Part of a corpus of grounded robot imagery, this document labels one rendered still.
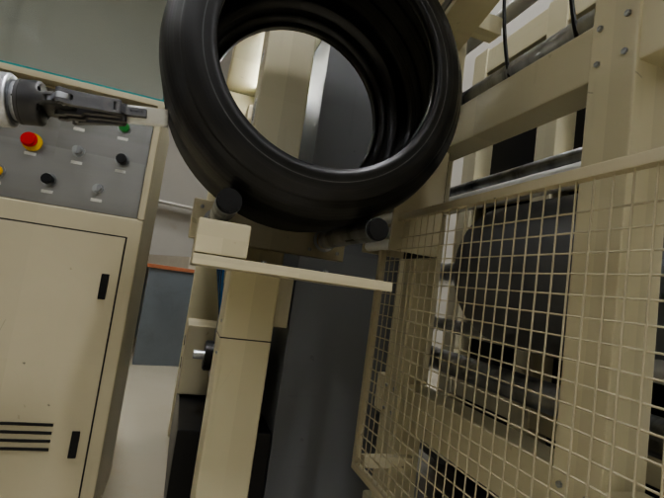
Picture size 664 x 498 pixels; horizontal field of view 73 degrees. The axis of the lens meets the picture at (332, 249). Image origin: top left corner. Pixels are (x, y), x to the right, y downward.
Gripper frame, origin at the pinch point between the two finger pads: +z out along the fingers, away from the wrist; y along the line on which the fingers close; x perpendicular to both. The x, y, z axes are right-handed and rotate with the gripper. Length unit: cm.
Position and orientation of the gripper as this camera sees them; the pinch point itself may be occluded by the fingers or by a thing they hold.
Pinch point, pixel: (147, 116)
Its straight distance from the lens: 91.0
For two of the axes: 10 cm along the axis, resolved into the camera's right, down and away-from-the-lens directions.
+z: 9.5, 0.3, 3.1
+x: -0.2, 10.0, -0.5
